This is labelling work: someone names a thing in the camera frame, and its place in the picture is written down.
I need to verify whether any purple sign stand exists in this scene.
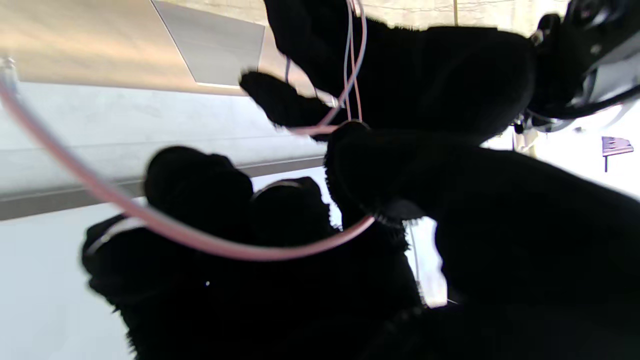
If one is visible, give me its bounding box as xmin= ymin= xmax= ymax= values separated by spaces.
xmin=601 ymin=136 xmax=635 ymax=173

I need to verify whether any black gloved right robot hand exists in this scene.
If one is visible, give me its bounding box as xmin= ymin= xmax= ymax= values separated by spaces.
xmin=81 ymin=120 xmax=640 ymax=360

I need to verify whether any brown conference table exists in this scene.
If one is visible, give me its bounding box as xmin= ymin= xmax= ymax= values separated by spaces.
xmin=0 ymin=0 xmax=333 ymax=97

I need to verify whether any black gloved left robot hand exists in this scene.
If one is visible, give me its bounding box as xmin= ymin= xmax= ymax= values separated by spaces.
xmin=239 ymin=0 xmax=538 ymax=146

